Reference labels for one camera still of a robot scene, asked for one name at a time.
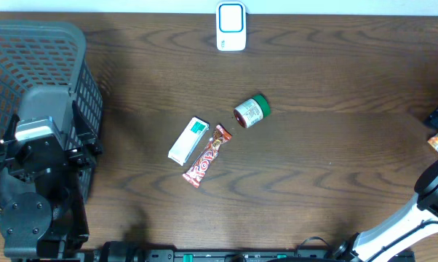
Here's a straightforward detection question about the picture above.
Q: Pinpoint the green lid jar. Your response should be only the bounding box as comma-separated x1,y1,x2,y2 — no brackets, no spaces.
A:
234,94,271,128

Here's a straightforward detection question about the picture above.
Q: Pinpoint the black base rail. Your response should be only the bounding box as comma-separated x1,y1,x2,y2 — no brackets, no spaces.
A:
73,240,416,262

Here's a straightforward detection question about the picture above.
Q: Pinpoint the white green box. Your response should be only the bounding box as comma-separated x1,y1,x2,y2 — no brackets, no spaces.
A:
167,117,210,166

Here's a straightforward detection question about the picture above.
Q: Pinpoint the grey plastic shopping basket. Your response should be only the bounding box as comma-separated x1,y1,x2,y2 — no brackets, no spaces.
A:
0,19,104,223

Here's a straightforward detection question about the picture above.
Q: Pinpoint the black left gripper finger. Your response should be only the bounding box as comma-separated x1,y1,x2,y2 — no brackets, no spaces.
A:
72,101,103,155
2,114,20,142

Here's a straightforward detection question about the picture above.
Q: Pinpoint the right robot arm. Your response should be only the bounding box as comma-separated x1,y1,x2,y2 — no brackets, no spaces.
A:
333,160,438,261

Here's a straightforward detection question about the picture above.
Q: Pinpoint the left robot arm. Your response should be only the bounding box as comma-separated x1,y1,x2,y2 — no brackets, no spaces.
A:
0,103,103,261

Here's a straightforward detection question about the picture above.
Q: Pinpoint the red chocolate bar wrapper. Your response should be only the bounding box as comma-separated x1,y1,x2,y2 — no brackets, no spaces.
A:
182,124,232,188

